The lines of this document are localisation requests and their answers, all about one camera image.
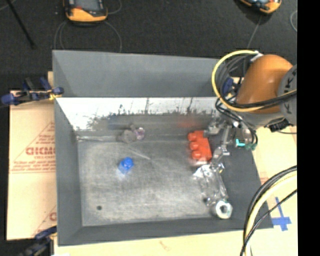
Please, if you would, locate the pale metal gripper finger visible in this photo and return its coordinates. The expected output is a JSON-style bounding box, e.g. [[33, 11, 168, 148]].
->
[[209, 159, 226, 176], [213, 146, 231, 163]]

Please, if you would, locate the orange-red studded toy block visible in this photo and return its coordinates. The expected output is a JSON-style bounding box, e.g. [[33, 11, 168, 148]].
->
[[186, 130, 214, 163]]

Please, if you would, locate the clear bottle with white cap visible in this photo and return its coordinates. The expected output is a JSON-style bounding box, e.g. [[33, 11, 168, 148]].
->
[[192, 163, 234, 220]]

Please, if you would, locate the grey metal bin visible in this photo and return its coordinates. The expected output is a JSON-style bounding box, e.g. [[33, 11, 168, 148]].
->
[[51, 49, 274, 246]]

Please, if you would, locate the clear bottle with blue cap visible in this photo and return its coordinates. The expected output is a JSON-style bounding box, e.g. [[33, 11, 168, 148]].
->
[[116, 156, 135, 181]]

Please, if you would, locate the grey toy animal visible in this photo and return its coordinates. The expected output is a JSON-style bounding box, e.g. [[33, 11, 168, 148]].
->
[[115, 123, 139, 144]]

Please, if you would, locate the brown cardboard board red print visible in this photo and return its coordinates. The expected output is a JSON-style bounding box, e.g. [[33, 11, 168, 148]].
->
[[5, 71, 59, 241]]

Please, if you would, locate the black cylinder on white bracket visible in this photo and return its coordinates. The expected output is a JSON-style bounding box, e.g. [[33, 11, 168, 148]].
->
[[267, 118, 291, 133]]

